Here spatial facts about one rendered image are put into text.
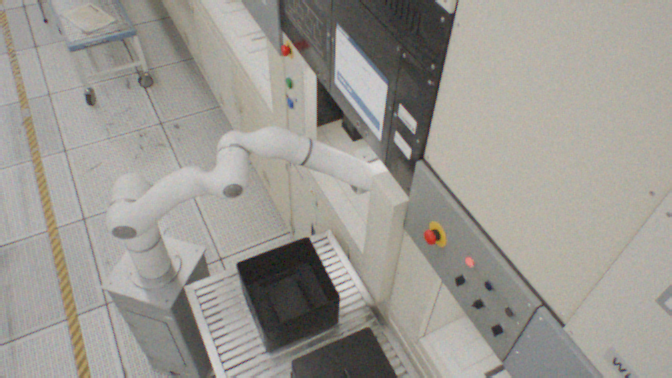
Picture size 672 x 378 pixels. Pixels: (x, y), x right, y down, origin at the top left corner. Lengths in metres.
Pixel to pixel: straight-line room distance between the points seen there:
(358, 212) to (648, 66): 1.44
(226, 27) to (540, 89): 2.32
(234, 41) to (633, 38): 2.37
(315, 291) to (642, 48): 1.46
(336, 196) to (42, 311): 1.69
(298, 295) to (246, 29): 1.57
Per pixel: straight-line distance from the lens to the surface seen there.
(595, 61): 0.88
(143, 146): 3.71
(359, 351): 1.81
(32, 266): 3.34
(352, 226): 2.05
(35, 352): 3.06
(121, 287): 2.15
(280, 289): 2.02
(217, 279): 2.08
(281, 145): 1.58
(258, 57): 2.84
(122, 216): 1.78
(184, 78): 4.17
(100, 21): 4.03
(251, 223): 3.16
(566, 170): 0.98
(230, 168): 1.61
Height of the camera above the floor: 2.52
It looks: 50 degrees down
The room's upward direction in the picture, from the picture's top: 2 degrees clockwise
